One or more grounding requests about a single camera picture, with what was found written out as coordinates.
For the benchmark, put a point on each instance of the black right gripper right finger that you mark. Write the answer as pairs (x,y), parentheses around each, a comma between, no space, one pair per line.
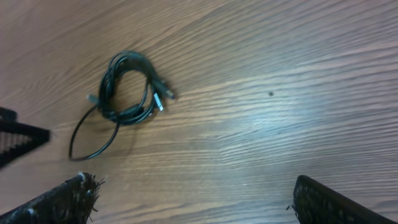
(315,203)

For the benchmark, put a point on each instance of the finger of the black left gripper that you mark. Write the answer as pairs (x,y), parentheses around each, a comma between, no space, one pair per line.
(19,139)

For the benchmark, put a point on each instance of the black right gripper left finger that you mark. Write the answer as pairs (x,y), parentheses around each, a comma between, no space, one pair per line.
(72,202)

